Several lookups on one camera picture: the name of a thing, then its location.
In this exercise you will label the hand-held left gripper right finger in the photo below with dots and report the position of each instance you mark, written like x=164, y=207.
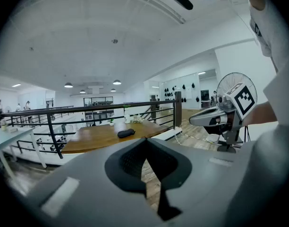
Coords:
x=206, y=185

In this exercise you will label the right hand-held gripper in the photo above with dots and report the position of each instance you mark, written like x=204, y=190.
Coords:
x=243, y=100

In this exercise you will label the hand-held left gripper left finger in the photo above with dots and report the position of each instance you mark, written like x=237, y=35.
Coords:
x=83, y=193

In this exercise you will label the black glasses case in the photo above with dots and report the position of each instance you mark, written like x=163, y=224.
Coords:
x=125, y=133

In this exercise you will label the person's right forearm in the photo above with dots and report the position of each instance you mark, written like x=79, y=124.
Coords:
x=260, y=113

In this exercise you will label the black standing fan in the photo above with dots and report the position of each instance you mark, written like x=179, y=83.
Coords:
x=229, y=79

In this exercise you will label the small green potted plant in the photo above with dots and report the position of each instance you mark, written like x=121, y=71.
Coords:
x=111, y=122

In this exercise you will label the gray T-shirt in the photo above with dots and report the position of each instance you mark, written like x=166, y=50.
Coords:
x=276, y=150

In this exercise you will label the white table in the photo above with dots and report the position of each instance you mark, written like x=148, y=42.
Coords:
x=12, y=136

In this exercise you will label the group of black wall bags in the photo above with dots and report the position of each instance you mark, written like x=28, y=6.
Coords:
x=168, y=94

